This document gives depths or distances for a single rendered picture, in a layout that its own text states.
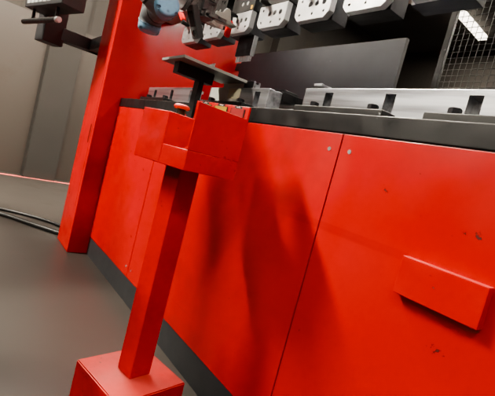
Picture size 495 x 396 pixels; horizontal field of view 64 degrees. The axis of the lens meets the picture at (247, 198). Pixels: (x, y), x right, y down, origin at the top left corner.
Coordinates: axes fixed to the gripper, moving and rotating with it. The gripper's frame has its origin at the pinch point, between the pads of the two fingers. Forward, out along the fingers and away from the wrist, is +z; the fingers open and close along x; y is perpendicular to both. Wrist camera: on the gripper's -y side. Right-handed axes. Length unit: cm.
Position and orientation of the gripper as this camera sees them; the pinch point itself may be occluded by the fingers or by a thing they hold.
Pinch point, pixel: (228, 28)
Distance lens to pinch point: 165.0
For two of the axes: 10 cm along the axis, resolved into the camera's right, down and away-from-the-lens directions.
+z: 7.8, 1.5, 6.1
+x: -5.8, -2.2, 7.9
